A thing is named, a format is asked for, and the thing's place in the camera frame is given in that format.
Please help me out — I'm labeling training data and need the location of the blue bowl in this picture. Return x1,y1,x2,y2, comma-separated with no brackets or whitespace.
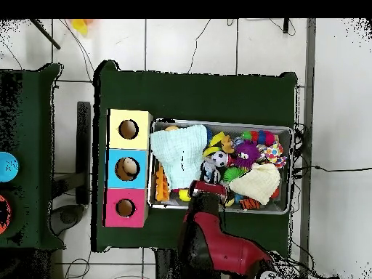
0,151,20,183

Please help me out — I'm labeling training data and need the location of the black and white soccer ball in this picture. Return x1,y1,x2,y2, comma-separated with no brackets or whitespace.
211,150,230,168

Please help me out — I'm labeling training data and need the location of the dark green tablecloth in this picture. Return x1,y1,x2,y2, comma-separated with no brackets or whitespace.
92,60,299,258
0,62,66,251

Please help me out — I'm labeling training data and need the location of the brown plush bear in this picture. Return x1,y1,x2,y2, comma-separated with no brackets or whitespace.
220,134,235,153

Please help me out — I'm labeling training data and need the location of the wooden box with three holes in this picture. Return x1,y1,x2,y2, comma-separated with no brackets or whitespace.
104,108,154,228

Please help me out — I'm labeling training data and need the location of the black upright bar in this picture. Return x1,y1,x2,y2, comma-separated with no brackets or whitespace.
76,101,92,206

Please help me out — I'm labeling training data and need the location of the green spiky ball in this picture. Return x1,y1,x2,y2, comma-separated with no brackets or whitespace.
222,166,248,183

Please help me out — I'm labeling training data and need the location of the cream muslin cloth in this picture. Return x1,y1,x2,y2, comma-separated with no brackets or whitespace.
229,162,282,206

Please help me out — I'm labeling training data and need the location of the purple spiky monster toy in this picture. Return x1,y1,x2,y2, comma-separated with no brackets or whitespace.
233,139,262,169

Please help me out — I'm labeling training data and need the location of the orange plastic toy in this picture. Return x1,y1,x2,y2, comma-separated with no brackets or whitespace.
154,166,171,202

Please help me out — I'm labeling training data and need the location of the orange bowl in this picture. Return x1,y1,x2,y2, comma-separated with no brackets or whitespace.
0,194,12,235

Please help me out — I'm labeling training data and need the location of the light blue muslin cloth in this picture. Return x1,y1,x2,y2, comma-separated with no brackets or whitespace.
150,124,209,190

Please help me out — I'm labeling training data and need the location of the polka dot cloth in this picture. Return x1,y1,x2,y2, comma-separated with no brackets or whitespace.
262,142,288,169

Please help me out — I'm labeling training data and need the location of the yellow floor object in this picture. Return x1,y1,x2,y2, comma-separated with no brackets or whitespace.
70,18,95,36

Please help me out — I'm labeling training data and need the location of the tiger plush toy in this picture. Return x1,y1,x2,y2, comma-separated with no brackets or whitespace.
239,197,262,211

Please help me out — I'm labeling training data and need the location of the shallow mesh bin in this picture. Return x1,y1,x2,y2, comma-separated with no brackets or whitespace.
147,118,294,215

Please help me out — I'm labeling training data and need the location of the black rod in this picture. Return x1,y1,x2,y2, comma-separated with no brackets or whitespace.
28,18,62,50

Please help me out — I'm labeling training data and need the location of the grey round base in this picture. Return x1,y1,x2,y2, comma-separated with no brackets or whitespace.
47,203,86,237

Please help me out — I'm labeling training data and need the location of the black cable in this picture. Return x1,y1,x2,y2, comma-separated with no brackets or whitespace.
293,164,372,173

